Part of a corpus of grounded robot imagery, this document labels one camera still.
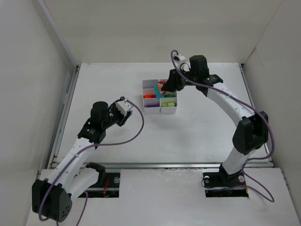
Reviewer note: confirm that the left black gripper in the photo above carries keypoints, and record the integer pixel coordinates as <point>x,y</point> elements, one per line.
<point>119,115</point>

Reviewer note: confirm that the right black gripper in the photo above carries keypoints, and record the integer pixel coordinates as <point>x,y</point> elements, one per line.
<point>175,80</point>

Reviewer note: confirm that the red flower lego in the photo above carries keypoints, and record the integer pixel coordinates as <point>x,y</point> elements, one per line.
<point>160,85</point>

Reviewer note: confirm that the teal lego brick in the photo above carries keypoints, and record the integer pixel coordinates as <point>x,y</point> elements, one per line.
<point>158,96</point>

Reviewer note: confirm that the orange round lego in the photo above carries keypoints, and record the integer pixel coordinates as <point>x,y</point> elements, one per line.
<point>148,96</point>

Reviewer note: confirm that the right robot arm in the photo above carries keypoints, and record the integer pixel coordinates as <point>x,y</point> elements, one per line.
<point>251,130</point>

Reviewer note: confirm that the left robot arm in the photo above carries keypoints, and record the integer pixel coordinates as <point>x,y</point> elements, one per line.
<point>53,197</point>

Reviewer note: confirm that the right white divided container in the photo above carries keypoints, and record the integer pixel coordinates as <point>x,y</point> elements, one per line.
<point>167,99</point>

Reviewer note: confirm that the white divided container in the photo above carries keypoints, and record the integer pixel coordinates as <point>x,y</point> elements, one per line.
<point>148,88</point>
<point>167,99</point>

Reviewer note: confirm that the left white divided container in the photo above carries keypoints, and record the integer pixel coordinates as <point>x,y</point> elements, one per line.
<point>148,88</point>

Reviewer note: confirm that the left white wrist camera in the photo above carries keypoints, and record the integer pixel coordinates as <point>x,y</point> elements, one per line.
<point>124,106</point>

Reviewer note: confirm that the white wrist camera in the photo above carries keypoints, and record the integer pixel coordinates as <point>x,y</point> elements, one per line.
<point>124,106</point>
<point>180,61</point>

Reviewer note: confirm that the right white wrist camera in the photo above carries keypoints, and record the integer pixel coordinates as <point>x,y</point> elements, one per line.
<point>180,61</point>

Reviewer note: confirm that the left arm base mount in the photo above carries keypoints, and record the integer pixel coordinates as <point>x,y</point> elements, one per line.
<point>107,184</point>

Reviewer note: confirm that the aluminium rail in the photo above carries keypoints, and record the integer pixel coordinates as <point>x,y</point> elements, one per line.
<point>262,164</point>

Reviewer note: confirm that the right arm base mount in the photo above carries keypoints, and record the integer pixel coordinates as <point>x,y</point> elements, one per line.
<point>217,184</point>

